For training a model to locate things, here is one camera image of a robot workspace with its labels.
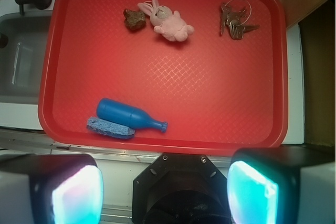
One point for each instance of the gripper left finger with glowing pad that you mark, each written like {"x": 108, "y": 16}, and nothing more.
{"x": 66, "y": 188}

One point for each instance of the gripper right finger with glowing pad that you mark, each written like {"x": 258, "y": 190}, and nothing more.
{"x": 288, "y": 184}

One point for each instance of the brown rock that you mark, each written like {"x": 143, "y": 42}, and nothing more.
{"x": 134, "y": 20}

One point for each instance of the blue sponge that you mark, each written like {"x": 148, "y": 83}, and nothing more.
{"x": 110, "y": 129}

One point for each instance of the blue plastic bottle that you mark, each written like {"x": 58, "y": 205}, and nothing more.
{"x": 127, "y": 115}

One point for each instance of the red plastic tray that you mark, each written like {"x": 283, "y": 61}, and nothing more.
{"x": 215, "y": 93}

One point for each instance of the grey sink basin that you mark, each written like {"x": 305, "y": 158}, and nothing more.
{"x": 23, "y": 45}

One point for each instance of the bunch of metal keys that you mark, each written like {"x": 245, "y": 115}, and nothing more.
{"x": 235, "y": 22}

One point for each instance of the pink plush bunny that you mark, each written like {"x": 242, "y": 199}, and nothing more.
{"x": 165, "y": 22}

